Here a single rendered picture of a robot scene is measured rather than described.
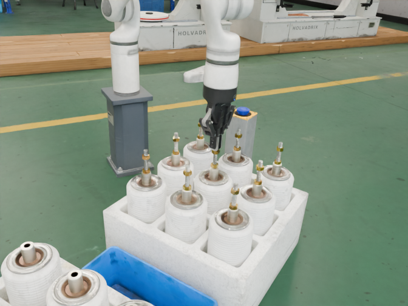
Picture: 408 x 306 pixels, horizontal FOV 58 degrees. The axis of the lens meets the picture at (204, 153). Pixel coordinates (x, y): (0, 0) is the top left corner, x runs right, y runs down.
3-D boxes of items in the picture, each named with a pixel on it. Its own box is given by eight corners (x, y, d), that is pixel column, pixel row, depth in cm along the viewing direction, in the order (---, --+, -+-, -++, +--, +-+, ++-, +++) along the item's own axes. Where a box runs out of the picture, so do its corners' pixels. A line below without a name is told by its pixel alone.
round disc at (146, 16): (124, 17, 301) (124, 10, 298) (159, 16, 314) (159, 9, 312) (137, 23, 278) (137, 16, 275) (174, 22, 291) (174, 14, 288)
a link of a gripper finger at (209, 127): (200, 116, 81) (208, 129, 86) (196, 123, 81) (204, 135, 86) (210, 119, 80) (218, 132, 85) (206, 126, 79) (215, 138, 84)
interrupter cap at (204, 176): (212, 190, 89) (213, 188, 88) (192, 177, 93) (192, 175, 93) (234, 180, 93) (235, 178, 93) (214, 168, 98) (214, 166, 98)
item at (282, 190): (258, 241, 100) (267, 185, 91) (244, 220, 108) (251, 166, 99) (290, 235, 103) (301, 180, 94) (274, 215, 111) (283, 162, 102)
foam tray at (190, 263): (107, 265, 99) (102, 210, 91) (190, 197, 129) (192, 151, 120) (235, 341, 81) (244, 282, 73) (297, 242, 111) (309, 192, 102)
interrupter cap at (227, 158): (242, 152, 107) (242, 150, 106) (254, 165, 100) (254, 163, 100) (218, 156, 104) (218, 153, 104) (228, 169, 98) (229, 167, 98)
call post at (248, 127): (220, 198, 129) (226, 115, 115) (229, 189, 135) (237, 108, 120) (237, 205, 126) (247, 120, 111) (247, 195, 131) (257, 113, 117)
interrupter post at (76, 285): (65, 290, 61) (63, 275, 59) (77, 281, 63) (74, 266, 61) (76, 297, 60) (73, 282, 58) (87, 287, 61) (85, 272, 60)
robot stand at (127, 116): (106, 160, 148) (100, 87, 134) (141, 153, 155) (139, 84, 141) (117, 178, 137) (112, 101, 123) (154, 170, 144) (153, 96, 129)
